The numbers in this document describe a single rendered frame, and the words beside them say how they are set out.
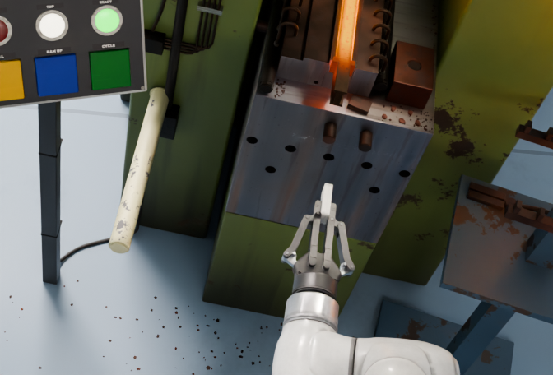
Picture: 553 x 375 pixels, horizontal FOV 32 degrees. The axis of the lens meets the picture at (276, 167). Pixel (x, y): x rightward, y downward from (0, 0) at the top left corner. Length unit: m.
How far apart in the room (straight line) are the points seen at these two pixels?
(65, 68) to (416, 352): 0.82
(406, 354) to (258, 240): 0.98
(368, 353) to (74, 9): 0.81
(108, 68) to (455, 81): 0.79
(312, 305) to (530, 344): 1.46
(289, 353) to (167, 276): 1.26
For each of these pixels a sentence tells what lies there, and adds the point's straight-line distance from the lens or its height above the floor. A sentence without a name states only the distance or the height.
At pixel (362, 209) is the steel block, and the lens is 2.24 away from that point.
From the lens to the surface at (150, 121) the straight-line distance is 2.24.
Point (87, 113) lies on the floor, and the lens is 3.06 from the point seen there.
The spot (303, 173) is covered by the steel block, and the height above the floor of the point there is 0.69.
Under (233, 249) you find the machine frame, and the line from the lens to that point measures 2.46.
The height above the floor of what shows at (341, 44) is 1.01.
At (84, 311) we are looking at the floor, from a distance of 2.69.
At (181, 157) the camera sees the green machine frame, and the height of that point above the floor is 0.38.
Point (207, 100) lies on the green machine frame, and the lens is 2.32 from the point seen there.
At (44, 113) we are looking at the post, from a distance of 2.10.
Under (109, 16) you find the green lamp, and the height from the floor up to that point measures 1.10.
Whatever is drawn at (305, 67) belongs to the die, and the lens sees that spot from 1.98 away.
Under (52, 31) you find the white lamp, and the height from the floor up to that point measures 1.08.
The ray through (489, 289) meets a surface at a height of 0.72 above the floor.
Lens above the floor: 2.40
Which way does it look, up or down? 53 degrees down
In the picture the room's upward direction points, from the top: 17 degrees clockwise
